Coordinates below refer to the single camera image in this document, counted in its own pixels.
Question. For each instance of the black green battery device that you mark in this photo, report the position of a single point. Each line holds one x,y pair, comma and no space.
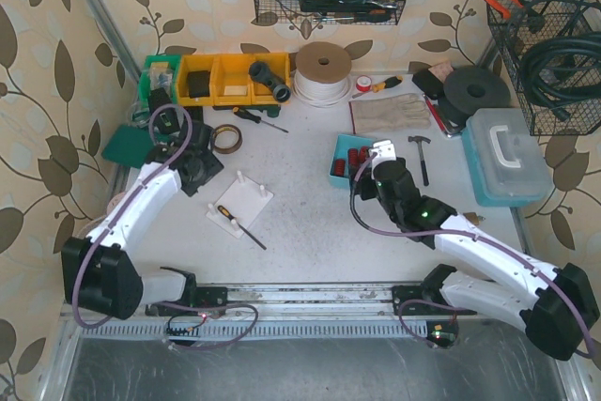
166,121

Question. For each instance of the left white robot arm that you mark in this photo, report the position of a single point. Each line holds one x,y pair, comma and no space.
98,272

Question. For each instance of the claw hammer steel handle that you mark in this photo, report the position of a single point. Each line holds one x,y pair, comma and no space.
419,141

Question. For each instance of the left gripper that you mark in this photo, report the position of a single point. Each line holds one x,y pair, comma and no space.
160,103

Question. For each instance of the teal plastic toolbox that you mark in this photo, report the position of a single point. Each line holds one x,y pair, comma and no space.
506,165

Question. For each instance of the green foam pad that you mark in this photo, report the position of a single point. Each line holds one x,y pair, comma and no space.
128,146

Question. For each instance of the red white tape roll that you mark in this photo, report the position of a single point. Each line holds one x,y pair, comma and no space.
363,83

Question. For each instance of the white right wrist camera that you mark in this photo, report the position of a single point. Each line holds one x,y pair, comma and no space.
382,151

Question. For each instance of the black pipe fitting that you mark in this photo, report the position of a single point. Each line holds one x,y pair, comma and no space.
261,73

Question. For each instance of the black rectangular case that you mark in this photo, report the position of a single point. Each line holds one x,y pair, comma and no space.
429,83

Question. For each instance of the yellow black nut driver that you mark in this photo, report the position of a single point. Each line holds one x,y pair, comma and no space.
390,82

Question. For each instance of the small yellow black screwdriver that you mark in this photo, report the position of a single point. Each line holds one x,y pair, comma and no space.
234,222

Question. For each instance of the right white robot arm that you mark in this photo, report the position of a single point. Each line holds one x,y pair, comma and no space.
555,307

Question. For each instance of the yellow parts bin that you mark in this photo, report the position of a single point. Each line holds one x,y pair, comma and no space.
229,83

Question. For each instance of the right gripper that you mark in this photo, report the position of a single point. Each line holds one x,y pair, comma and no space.
364,183

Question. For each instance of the brown tape roll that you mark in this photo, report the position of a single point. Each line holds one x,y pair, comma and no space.
226,139

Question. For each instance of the wire basket with cables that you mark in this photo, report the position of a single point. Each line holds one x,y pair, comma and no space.
552,55

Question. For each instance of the white peg base plate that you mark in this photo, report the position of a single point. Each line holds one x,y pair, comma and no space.
245,199

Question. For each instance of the teal spring tray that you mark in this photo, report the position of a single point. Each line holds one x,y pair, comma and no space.
343,143

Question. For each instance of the brass padlock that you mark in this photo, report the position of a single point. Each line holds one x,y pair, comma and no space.
474,218

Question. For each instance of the green parts bin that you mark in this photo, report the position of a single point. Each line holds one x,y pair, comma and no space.
159,72

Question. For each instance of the beige work glove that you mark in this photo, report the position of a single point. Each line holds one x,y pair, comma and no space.
407,111

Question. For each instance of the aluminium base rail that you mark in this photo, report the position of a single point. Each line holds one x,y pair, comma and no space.
301,311

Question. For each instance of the red handled pry tool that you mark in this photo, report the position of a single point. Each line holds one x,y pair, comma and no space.
447,128

